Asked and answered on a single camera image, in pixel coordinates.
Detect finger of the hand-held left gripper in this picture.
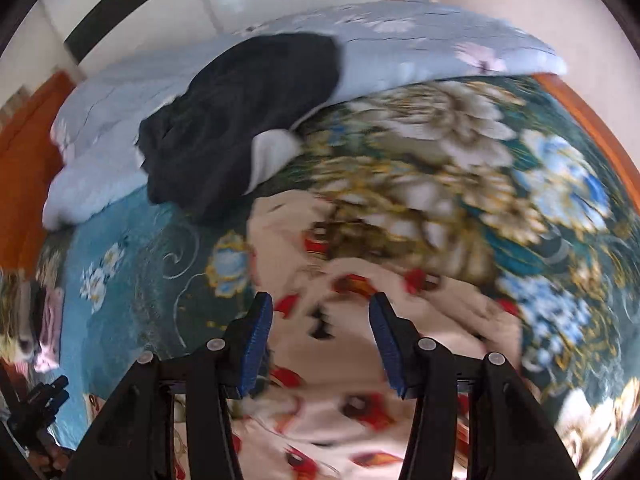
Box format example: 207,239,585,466
22,375,71,416

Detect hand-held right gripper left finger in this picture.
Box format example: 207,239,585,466
65,291,275,480

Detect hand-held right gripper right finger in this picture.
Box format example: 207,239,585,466
368,292,583,480

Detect cream car-print pants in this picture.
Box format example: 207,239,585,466
170,192,526,480

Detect white fluffy garment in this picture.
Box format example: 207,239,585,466
4,337,40,364

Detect pink folded cloth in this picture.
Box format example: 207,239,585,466
34,287,66,373

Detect yellow knit garment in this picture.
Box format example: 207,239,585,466
0,269,32,341

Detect teal floral plush blanket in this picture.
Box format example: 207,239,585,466
37,75,636,471

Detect black garment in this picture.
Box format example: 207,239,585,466
136,32,342,222

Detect light blue floral quilt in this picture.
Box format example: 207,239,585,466
42,0,568,231

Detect white glossy wardrobe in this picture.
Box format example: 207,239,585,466
40,0,386,77

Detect orange wooden bed rail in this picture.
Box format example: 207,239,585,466
534,74,637,193

